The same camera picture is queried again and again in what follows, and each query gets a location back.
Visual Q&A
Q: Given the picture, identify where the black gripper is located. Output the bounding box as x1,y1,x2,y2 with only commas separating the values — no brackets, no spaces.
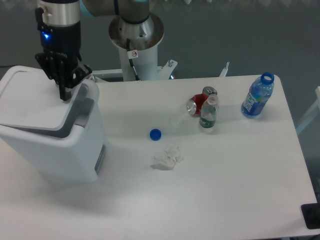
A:
35,22,92,101

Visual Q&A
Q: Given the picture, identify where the blue drink bottle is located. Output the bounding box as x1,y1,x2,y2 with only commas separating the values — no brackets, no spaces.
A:
241,71,275,119

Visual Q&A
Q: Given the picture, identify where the small clear green-label bottle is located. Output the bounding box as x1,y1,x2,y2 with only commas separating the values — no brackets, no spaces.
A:
199,93,219,129

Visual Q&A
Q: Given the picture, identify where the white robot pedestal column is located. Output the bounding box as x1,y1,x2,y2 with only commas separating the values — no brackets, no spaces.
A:
109,12,164,82

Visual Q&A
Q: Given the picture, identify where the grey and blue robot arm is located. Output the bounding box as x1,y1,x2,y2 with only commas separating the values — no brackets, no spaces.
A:
34,0,150,101

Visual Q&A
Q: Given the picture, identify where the crumpled white tissue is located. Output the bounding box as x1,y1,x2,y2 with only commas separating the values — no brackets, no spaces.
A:
150,144,184,171

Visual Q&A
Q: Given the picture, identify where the white frame at right edge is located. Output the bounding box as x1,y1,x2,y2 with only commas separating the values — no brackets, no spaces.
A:
295,86,320,136

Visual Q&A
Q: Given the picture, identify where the crushed red soda can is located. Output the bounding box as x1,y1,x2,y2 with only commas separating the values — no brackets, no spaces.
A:
186,86,218,117

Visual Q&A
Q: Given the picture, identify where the black device at corner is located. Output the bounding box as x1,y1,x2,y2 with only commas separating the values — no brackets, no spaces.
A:
301,203,320,230

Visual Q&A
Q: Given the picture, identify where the blue bottle cap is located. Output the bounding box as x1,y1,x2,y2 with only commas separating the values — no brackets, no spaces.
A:
149,128,162,141

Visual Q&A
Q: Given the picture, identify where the white trash can body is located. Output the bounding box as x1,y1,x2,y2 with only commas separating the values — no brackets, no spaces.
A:
0,82,109,183

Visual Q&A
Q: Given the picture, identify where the white metal base frame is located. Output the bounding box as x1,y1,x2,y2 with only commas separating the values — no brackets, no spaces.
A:
86,59,231,83

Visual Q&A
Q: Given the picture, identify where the white trash can lid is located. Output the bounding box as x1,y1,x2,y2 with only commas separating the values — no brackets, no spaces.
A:
0,65,93,138

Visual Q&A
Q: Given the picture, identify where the black cable on pedestal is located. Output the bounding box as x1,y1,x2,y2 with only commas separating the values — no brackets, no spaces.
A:
126,38,141,81

